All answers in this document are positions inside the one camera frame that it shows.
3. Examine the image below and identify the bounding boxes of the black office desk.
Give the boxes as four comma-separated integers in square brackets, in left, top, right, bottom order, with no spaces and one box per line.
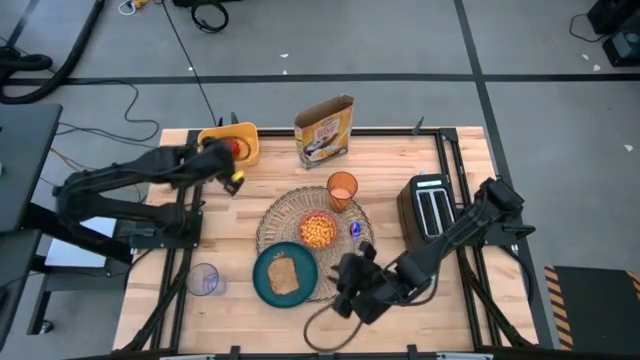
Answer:
[0,103,64,234]

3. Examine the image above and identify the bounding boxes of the teal plate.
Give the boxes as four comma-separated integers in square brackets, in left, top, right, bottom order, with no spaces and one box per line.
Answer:
[252,241,320,309]

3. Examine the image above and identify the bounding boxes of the orange plastic tumbler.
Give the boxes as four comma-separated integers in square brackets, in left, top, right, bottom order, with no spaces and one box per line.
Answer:
[326,171,359,214]

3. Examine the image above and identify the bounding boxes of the long black floor cable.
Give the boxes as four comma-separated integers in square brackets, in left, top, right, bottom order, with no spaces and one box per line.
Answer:
[159,0,220,129]

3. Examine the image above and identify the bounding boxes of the thin black floor cable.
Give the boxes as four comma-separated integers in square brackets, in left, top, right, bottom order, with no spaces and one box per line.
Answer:
[568,12,599,44]

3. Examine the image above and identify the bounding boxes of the round woven placemat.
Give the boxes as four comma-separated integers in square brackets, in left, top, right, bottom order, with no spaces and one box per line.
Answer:
[255,185,376,303]

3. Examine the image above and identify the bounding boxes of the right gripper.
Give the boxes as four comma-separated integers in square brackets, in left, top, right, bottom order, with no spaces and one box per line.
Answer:
[330,241,401,325]

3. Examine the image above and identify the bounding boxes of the patterned ceramic bowl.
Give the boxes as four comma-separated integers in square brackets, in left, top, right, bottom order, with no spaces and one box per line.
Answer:
[297,210,339,251]

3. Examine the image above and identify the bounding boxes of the brown toast slice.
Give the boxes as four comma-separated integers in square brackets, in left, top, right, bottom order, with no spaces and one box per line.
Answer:
[267,254,301,296]

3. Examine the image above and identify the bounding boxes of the Panda Puffs cereal box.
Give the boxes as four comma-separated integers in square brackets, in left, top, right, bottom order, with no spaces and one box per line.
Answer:
[293,93,355,170]

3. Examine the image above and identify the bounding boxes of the black toaster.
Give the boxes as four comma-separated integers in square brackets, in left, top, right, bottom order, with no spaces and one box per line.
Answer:
[396,173,459,259]

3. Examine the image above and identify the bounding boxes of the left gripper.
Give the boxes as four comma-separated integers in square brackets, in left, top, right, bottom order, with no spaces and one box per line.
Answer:
[199,137,247,197]

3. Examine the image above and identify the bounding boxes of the yellow cereal puffs heap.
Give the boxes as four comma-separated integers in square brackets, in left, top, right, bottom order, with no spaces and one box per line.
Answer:
[301,214,335,248]

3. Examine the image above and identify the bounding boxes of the wavy black floor cable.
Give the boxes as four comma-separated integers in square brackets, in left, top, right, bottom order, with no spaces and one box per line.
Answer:
[54,79,161,144]

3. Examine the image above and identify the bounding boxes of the clear glass tumbler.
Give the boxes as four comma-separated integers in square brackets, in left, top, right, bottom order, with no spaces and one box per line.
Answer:
[185,262,227,298]

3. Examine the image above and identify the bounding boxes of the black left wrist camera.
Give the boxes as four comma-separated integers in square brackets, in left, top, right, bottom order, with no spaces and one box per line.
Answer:
[202,149,224,174]

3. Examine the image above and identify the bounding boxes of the dark looped cable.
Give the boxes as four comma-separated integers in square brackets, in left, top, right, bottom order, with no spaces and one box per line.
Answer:
[303,299,436,353]

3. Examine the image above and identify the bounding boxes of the black rig frame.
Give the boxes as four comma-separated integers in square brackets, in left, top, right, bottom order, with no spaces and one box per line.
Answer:
[119,127,544,360]

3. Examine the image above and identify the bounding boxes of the black corrugated hose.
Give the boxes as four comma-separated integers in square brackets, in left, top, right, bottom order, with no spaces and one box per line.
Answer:
[0,0,106,105]

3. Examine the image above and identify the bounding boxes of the red apple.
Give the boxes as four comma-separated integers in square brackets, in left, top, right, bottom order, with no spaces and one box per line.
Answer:
[227,138,251,162]

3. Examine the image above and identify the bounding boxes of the yellow white power plug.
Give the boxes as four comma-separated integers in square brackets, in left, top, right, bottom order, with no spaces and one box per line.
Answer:
[118,0,151,16]

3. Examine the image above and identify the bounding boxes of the yellow plastic bin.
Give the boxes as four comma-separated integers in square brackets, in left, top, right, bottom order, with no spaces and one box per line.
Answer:
[196,121,261,171]

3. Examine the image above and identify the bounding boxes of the black hazard striped mat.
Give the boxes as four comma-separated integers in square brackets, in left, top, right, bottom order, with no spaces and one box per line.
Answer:
[543,264,640,354]

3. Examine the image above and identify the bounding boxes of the black equipment case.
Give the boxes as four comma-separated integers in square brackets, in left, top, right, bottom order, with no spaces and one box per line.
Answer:
[602,28,640,69]
[587,0,640,35]

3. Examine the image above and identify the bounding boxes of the coiled black cable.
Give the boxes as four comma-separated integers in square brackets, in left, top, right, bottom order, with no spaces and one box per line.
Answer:
[190,0,230,34]

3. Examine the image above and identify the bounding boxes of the white floor board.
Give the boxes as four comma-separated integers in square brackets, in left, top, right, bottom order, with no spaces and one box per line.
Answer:
[44,217,119,269]

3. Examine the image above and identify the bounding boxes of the black side table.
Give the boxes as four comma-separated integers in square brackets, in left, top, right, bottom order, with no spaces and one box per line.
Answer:
[0,229,56,346]

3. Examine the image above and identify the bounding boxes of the orange floor cable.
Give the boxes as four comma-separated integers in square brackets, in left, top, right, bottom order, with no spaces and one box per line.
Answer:
[49,147,81,174]

